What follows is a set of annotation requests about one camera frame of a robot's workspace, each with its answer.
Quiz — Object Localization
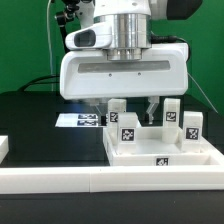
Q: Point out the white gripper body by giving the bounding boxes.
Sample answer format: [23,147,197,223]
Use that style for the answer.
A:
[60,43,188,100]

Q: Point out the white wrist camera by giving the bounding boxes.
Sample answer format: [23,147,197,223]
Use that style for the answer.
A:
[65,22,112,50]

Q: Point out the white square table top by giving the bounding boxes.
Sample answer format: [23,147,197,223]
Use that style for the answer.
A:
[103,127,224,166]

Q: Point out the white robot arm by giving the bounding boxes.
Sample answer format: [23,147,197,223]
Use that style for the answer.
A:
[60,0,203,115]

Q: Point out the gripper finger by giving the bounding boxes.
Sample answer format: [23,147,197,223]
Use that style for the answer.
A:
[89,99,107,125]
[146,96,160,124]

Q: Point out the fiducial marker sheet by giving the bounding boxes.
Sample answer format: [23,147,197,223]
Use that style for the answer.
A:
[55,113,107,128]

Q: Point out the white front barrier wall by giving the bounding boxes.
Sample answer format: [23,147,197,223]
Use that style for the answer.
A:
[0,165,224,194]

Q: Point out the black cables at base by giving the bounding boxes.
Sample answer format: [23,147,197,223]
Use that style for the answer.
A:
[18,74,62,93]

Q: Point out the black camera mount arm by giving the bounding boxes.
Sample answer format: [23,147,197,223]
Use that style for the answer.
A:
[54,0,94,38]

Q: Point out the grey cable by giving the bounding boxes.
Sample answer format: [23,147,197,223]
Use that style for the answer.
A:
[187,73,221,115]
[46,0,55,92]

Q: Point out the grey cable right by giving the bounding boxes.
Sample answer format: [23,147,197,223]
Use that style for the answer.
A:
[187,73,221,115]

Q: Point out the white left barrier piece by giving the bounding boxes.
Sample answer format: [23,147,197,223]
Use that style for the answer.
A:
[0,136,9,164]

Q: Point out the grey cable left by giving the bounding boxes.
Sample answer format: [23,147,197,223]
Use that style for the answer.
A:
[46,0,55,92]

